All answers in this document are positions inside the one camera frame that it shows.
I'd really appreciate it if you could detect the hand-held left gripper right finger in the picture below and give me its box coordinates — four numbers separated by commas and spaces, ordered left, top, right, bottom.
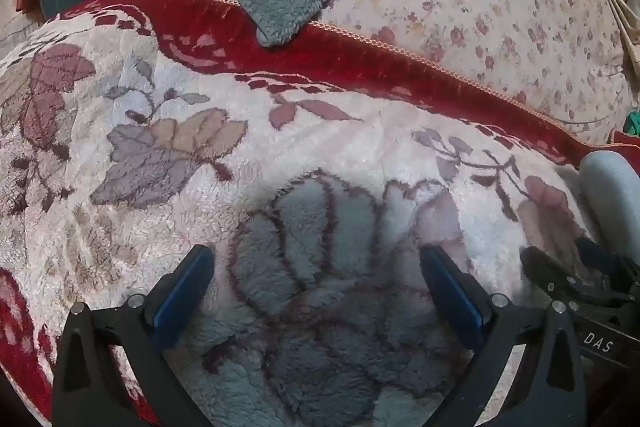
419, 244, 587, 427

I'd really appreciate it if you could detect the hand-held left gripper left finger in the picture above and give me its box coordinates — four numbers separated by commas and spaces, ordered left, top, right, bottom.
51, 244, 216, 427

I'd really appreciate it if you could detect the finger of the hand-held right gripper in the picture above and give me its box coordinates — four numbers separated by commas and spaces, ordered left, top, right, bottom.
520, 247, 580, 304
574, 236, 632, 289

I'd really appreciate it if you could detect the red and white floral blanket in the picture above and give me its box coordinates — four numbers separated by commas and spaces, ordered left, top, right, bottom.
0, 0, 640, 427

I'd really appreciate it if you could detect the rose print quilt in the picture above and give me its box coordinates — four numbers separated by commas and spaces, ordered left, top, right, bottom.
107, 0, 637, 148

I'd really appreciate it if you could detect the thin black cable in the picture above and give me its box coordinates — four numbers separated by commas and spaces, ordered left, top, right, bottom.
555, 114, 626, 128

